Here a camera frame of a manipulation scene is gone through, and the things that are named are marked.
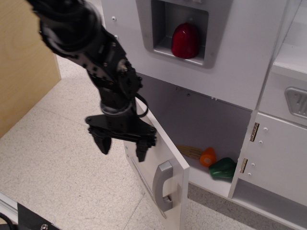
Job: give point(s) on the white low fridge door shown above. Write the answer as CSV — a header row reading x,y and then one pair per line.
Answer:
x,y
176,187

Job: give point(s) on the orange toy carrot piece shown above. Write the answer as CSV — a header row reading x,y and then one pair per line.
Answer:
x,y
208,157

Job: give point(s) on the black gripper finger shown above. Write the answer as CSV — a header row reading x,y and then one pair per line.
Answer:
x,y
141,150
103,143

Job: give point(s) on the grey oven vent panel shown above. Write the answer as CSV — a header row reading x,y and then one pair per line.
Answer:
x,y
297,101

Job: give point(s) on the grey fridge door handle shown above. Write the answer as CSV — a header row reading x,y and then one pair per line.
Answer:
x,y
163,172

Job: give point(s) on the red toy pepper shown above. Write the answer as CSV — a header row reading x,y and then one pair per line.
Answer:
x,y
185,41

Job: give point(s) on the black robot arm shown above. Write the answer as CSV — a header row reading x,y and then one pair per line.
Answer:
x,y
73,30

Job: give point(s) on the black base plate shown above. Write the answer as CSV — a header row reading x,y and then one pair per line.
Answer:
x,y
29,220

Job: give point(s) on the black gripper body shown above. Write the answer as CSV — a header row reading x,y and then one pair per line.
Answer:
x,y
128,127

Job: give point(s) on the white toy kitchen cabinet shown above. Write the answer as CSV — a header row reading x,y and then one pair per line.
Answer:
x,y
231,95

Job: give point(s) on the plywood panel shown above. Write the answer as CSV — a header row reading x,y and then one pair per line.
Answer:
x,y
28,69

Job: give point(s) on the wooden fork spatula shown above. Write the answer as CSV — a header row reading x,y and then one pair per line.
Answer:
x,y
192,152

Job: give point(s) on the green toy pepper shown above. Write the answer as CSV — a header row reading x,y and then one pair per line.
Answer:
x,y
223,169

